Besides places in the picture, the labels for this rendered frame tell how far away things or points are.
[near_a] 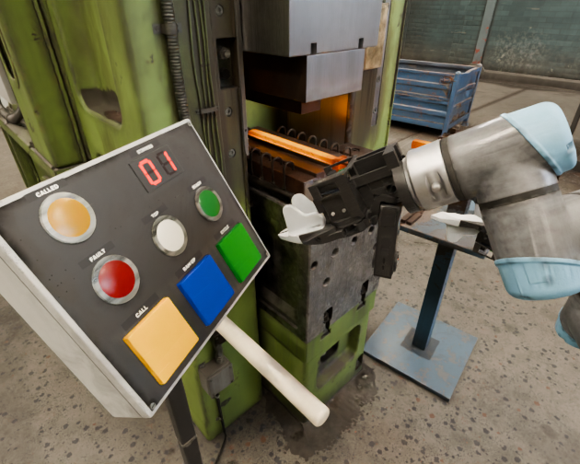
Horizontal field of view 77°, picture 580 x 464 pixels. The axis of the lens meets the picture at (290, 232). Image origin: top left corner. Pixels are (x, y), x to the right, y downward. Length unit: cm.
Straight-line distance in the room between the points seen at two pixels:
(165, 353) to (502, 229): 40
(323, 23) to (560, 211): 60
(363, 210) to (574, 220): 21
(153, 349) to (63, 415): 135
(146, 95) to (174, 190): 28
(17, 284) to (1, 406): 153
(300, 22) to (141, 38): 30
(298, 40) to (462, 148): 48
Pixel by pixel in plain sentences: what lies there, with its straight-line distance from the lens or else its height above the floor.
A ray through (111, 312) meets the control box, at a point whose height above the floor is 107.
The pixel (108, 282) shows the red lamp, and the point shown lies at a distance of 47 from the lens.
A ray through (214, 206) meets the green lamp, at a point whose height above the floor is 108.
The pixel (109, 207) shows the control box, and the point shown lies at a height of 115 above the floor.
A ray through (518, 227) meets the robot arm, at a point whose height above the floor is 117.
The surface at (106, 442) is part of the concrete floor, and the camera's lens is 168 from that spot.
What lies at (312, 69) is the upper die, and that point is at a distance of 86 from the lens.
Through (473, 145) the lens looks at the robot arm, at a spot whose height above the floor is 124.
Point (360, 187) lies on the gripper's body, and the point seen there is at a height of 117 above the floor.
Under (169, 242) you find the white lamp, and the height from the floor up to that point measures 109.
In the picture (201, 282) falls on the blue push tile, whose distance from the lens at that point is 54.
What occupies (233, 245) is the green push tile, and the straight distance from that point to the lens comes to 60.
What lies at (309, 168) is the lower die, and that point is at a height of 99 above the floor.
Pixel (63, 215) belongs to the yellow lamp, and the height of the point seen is 117.
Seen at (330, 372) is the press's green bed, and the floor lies 15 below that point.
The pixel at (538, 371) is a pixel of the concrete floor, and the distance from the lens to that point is 201.
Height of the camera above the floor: 136
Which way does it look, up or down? 32 degrees down
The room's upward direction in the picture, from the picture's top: straight up
